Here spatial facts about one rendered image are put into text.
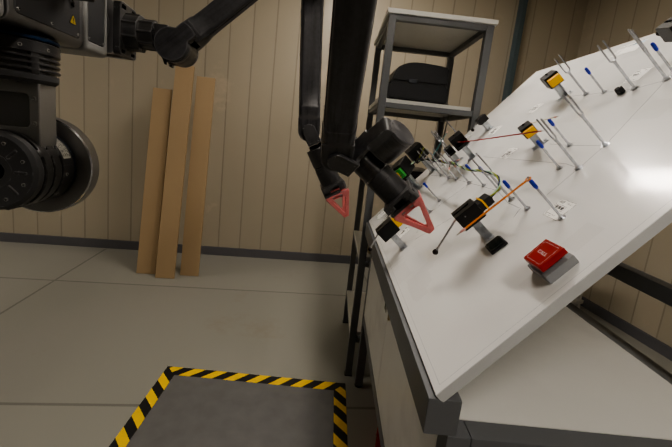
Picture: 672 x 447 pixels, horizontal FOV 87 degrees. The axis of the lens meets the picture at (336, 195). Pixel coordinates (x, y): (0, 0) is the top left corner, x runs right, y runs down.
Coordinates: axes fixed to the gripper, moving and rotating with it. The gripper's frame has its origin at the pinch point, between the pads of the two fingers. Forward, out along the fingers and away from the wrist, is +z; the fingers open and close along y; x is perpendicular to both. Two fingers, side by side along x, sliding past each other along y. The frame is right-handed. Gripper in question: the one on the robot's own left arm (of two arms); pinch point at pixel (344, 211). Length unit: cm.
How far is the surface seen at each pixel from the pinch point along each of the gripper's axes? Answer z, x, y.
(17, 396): 29, 160, 53
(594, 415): 43, -26, -46
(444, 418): 25, 0, -50
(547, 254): 8, -26, -47
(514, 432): 34, -10, -50
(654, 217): 6, -40, -53
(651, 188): 5, -45, -47
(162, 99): -92, 91, 214
